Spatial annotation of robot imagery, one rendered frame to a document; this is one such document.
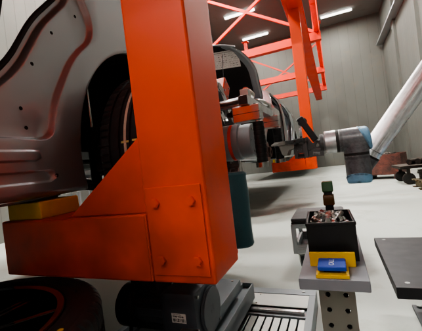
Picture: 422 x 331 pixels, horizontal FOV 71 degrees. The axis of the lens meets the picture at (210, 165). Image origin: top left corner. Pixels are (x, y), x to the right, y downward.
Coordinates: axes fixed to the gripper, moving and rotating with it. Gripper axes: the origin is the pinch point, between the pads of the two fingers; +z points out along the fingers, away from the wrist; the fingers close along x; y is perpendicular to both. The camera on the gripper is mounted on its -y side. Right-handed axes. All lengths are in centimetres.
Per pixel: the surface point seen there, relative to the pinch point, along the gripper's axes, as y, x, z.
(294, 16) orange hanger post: -203, 349, 9
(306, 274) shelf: 38, -46, -13
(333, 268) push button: 36, -48, -20
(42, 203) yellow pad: 11, -69, 54
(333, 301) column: 50, -35, -18
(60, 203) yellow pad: 12, -63, 54
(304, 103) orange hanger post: -70, 349, 9
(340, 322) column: 56, -35, -20
